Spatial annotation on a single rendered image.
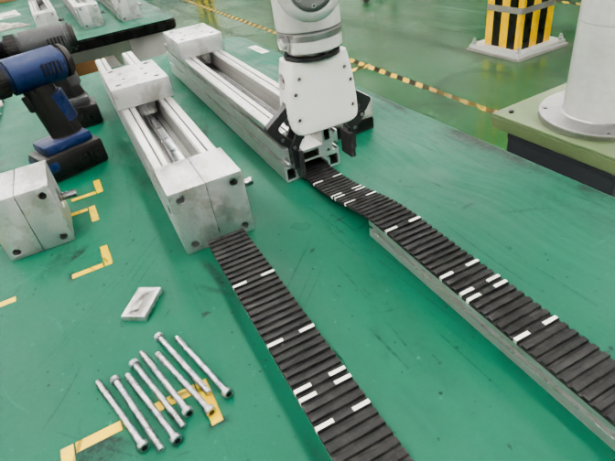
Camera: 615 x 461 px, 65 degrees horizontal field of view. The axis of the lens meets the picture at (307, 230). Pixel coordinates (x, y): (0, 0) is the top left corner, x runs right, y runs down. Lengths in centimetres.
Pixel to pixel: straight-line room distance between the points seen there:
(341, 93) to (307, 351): 36
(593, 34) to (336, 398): 61
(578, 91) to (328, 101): 39
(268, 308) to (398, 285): 15
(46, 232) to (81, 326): 21
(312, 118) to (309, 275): 22
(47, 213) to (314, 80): 42
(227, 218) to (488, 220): 34
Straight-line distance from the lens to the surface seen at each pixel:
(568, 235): 66
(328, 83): 66
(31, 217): 78
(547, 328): 49
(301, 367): 45
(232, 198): 65
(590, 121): 85
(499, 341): 50
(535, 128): 85
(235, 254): 59
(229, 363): 51
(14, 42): 121
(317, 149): 79
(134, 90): 100
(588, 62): 83
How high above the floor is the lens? 116
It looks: 35 degrees down
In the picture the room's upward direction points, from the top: 9 degrees counter-clockwise
